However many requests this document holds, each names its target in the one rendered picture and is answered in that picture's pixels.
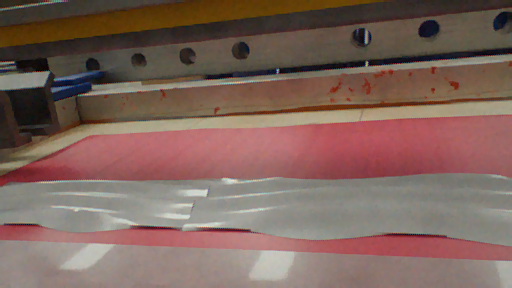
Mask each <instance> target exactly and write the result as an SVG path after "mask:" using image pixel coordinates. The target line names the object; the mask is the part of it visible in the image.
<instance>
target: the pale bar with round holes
mask: <svg viewBox="0 0 512 288"><path fill-rule="evenodd" d="M501 12H505V14H506V15H507V23H505V25H504V27H502V28H501V29H500V30H497V31H495V30H494V28H493V20H494V19H495V17H496V15H498V14H500V13H501ZM426 20H435V21H436V23H437V26H438V28H437V31H436V33H435V34H434V35H433V36H432V37H427V38H426V37H420V36H419V35H418V29H419V27H420V25H421V24H422V23H423V22H425V21H426ZM359 28H364V29H367V30H368V31H369V32H370V33H371V42H369V43H367V44H360V43H359V42H357V41H356V40H355V30H356V29H359ZM245 43H246V44H247V45H248V47H249V50H250V51H249V54H248V53H247V51H245ZM504 48H512V8H505V9H497V10H490V11H474V12H467V13H460V14H452V15H444V16H429V17H422V18H414V19H406V20H399V21H384V22H376V23H368V24H361V25H346V26H338V27H331V28H323V29H316V30H301V31H293V32H285V33H278V34H263V35H256V36H248V37H240V38H226V39H218V40H211V41H203V42H188V43H181V44H173V45H166V46H150V47H143V48H135V49H128V50H113V51H105V52H98V53H90V54H76V55H68V56H60V57H52V58H47V62H48V66H49V69H50V71H51V73H53V74H54V75H55V78H56V77H65V76H68V75H75V74H79V73H87V72H95V71H102V72H103V75H104V76H103V77H102V78H99V79H93V80H90V81H88V82H90V83H91V84H92V86H94V85H103V84H113V83H130V82H140V81H149V80H158V79H176V78H185V77H194V76H203V75H221V74H231V73H240V72H248V71H267V70H276V69H285V68H294V67H312V66H322V65H330V64H339V63H349V62H367V61H375V60H385V59H394V58H413V57H422V56H430V55H440V54H449V53H467V52H477V51H486V50H495V49H504Z"/></svg>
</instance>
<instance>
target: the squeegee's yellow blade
mask: <svg viewBox="0 0 512 288"><path fill-rule="evenodd" d="M381 1H389V0H200V1H189V2H183V3H177V4H171V5H160V6H154V7H148V8H142V9H130V10H125V11H119V12H113V13H101V14H96V15H90V16H84V17H72V18H67V19H60V20H55V21H43V22H37V23H31V24H25V25H13V26H8V27H2V28H0V47H7V46H13V45H27V44H34V43H41V42H47V41H61V40H68V39H74V38H88V37H94V36H101V35H108V34H121V33H128V32H134V31H141V30H154V29H161V28H168V27H175V26H187V25H195V24H201V23H207V22H221V21H228V20H235V19H241V18H255V17H261V16H268V15H274V14H281V13H294V12H301V11H308V10H314V9H328V8H334V7H342V6H348V5H361V4H368V3H375V2H381Z"/></svg>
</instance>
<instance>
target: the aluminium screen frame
mask: <svg viewBox="0 0 512 288"><path fill-rule="evenodd" d="M502 100H512V54H507V55H497V56H487V57H469V58H459V59H449V60H439V61H430V62H411V63H401V64H392V65H383V66H363V67H354V68H345V69H335V70H326V71H306V72H297V73H288V74H278V75H260V76H250V77H240V78H231V79H212V80H203V81H193V82H183V83H165V84H155V85H146V86H136V87H118V88H108V89H98V90H89V91H84V92H81V93H79V94H76V95H71V96H68V97H66V98H63V99H58V100H55V101H54V103H55V109H56V112H57V116H58V119H59V123H60V128H61V130H60V131H59V132H55V133H52V134H51V135H48V136H32V140H33V141H32V142H30V143H28V144H26V145H22V146H20V147H18V148H16V149H0V157H4V156H6V155H9V154H10V153H14V152H16V151H18V150H20V149H24V148H26V147H28V146H30V145H32V144H36V143H38V142H40V141H42V140H46V139H47V138H50V137H51V136H55V135H57V134H60V133H61V132H65V131H68V130H69V129H72V128H75V127H77V126H79V125H81V124H106V123H120V122H134V121H148V120H177V119H191V118H205V117H219V116H247V115H261V114H275V113H289V112H317V111H332V110H346V109H360V108H374V107H402V106H417V105H430V104H445V103H473V102H487V101H502Z"/></svg>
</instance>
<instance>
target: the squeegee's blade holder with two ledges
mask: <svg viewBox="0 0 512 288"><path fill-rule="evenodd" d="M189 1H200V0H55V1H50V2H44V3H39V4H29V5H23V6H18V7H12V8H2V9H0V28H2V27H8V26H13V25H25V24H31V23H37V22H43V21H55V20H60V19H67V18H72V17H84V16H90V15H96V14H101V13H113V12H119V11H125V10H130V9H142V8H148V7H154V6H160V5H171V4H177V3H183V2H189Z"/></svg>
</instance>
